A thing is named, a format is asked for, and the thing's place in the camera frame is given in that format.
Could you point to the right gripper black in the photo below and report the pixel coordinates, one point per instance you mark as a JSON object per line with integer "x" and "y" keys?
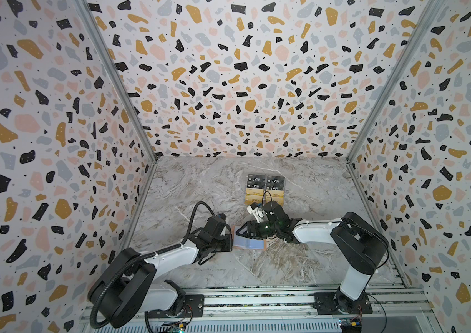
{"x": 252, "y": 226}

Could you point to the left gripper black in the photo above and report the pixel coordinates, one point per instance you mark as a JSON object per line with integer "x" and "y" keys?
{"x": 230, "y": 247}

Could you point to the pink leather card holder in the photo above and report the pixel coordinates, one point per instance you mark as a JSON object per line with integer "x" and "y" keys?
{"x": 243, "y": 243}

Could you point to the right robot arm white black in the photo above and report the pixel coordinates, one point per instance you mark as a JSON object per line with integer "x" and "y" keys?
{"x": 360, "y": 243}

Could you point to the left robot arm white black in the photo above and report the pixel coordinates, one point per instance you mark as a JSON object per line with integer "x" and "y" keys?
{"x": 132, "y": 284}

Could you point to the clear acrylic card tray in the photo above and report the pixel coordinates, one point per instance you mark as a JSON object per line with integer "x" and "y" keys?
{"x": 264, "y": 190}

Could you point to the black card top left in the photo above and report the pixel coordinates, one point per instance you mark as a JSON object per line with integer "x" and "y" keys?
{"x": 256, "y": 181}

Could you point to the black card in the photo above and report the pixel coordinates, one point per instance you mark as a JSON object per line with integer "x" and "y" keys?
{"x": 275, "y": 183}
{"x": 256, "y": 181}

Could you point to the black card top right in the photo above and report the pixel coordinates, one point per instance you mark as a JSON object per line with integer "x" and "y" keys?
{"x": 275, "y": 183}

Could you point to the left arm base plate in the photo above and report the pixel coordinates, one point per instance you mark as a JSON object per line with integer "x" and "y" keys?
{"x": 188, "y": 306}

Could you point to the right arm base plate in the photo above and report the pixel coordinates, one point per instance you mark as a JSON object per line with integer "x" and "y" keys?
{"x": 328, "y": 303}

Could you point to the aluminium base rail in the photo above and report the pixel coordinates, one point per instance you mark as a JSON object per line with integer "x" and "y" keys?
{"x": 389, "y": 307}

